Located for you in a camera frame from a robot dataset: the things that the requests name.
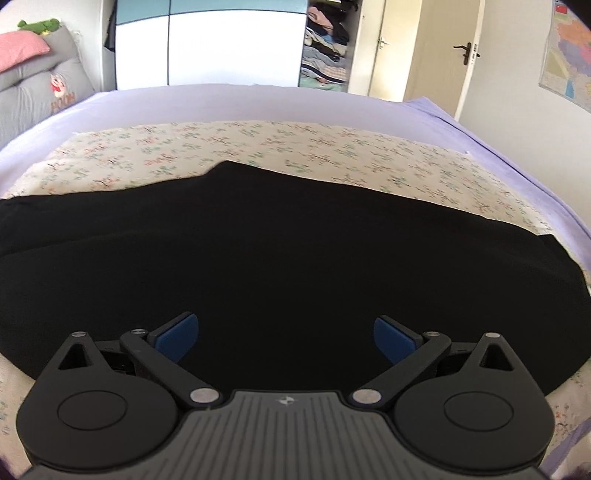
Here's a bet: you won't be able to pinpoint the purple bed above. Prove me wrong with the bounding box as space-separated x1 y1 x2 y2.
0 83 591 296

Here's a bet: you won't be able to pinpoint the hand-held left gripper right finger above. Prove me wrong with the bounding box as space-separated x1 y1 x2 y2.
349 315 519 409

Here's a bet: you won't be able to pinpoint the dark door handle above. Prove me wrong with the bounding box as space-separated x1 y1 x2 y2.
453 42 481 68

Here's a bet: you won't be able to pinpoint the black pants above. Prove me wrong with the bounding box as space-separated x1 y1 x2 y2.
0 160 591 394

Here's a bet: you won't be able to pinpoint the stack of folded clothes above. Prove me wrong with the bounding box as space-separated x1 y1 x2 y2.
300 0 357 86

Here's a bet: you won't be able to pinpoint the floral bed sheet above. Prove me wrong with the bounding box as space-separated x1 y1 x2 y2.
0 120 591 468

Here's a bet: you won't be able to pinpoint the green plush toy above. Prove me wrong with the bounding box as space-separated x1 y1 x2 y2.
17 18 61 36

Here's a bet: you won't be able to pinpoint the grey headboard cushion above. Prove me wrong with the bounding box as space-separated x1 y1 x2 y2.
0 25 96 145

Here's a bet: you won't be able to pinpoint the white and blue wardrobe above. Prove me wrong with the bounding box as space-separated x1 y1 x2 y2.
113 0 366 91

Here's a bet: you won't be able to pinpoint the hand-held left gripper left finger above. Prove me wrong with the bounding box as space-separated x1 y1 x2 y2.
55 312 221 409

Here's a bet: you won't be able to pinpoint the cream bedroom door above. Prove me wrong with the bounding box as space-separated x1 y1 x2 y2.
404 0 486 121

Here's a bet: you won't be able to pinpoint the wall map poster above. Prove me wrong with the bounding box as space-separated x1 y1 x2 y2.
538 4 591 112

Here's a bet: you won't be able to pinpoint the pink striped pillow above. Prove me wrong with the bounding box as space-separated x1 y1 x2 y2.
0 31 51 74

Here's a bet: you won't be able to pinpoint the beige hallway door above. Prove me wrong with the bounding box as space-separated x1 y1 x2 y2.
368 0 422 100

